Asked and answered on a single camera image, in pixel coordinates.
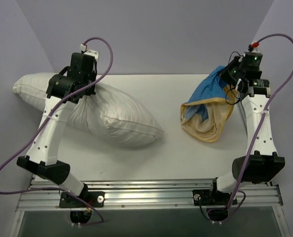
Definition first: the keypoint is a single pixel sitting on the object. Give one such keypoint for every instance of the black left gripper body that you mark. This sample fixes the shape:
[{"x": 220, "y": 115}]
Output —
[{"x": 88, "y": 89}]

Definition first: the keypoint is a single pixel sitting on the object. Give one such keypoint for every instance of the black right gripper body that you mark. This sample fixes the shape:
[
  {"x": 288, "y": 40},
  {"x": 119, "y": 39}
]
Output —
[{"x": 230, "y": 71}]

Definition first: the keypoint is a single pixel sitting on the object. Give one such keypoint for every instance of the white pillow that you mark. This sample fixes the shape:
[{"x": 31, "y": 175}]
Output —
[{"x": 111, "y": 114}]

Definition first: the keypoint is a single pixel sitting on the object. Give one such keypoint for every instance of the blue Pikachu pillowcase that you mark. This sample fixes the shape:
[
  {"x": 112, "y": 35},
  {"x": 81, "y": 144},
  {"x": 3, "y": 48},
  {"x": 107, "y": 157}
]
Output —
[{"x": 204, "y": 115}]

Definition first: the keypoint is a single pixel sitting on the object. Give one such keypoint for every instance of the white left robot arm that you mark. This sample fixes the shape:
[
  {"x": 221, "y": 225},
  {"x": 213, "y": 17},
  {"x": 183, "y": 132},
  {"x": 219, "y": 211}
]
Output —
[{"x": 62, "y": 96}]

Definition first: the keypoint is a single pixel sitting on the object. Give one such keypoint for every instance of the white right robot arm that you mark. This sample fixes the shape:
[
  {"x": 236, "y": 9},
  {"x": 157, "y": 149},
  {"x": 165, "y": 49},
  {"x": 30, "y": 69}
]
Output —
[{"x": 261, "y": 163}]

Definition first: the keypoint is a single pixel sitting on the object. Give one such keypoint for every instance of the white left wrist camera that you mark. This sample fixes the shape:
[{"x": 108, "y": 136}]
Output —
[{"x": 85, "y": 50}]

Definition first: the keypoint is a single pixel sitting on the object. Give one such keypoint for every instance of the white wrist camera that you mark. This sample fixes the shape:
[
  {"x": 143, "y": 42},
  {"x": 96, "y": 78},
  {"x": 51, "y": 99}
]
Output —
[
  {"x": 254, "y": 48},
  {"x": 85, "y": 50}
]

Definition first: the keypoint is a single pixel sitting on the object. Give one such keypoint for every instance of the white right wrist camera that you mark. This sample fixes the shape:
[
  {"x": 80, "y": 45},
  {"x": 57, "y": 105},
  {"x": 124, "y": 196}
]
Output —
[{"x": 254, "y": 48}]

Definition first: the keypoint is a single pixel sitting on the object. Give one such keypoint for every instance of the aluminium right side rail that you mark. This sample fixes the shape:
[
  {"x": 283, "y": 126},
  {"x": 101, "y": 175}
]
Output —
[{"x": 243, "y": 115}]

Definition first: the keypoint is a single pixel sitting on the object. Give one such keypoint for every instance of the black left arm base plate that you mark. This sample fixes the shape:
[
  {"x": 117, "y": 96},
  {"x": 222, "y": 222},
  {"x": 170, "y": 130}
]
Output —
[{"x": 95, "y": 199}]

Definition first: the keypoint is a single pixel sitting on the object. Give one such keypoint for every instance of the aluminium front rail frame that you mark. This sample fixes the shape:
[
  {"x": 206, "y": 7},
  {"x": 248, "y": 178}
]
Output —
[{"x": 150, "y": 194}]

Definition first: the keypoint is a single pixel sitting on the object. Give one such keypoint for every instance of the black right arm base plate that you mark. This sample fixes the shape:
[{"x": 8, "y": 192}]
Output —
[{"x": 205, "y": 197}]

